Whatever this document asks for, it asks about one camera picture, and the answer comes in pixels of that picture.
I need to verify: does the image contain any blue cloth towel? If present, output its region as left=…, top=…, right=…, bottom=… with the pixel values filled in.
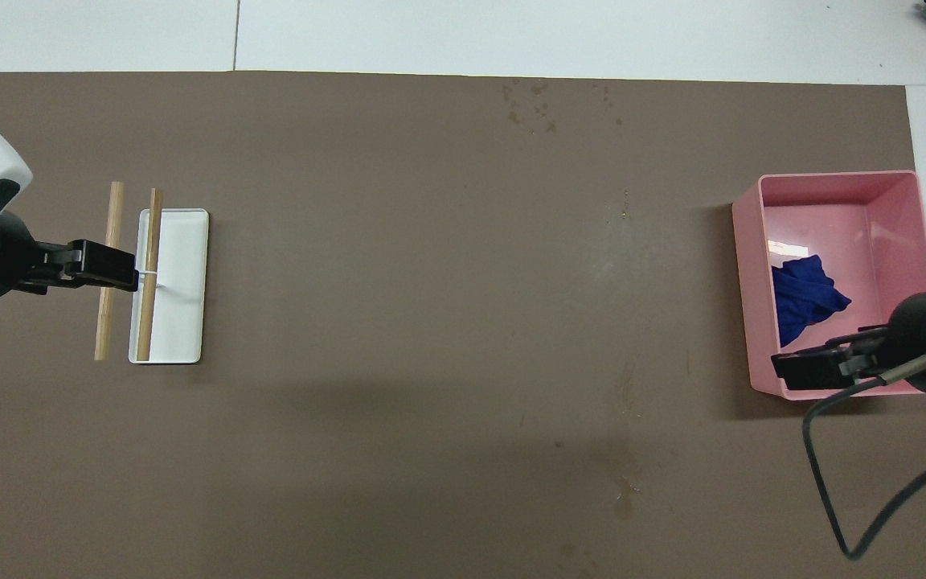
left=770, top=255, right=853, bottom=349

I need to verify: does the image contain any brown table mat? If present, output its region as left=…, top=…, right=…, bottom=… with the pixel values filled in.
left=0, top=71, right=926, bottom=579

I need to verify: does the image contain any pink plastic bin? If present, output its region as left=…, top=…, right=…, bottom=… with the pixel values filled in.
left=731, top=170, right=926, bottom=401

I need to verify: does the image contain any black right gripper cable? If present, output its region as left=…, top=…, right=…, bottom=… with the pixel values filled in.
left=802, top=351, right=926, bottom=561

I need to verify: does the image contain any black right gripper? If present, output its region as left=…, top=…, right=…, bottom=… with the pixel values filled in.
left=771, top=285, right=926, bottom=396

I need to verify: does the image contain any white towel rack base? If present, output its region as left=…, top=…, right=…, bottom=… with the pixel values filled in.
left=128, top=208, right=211, bottom=365

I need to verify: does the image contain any wooden rack rod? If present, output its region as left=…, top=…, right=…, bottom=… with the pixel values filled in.
left=136, top=188, right=165, bottom=362
left=94, top=181, right=125, bottom=361

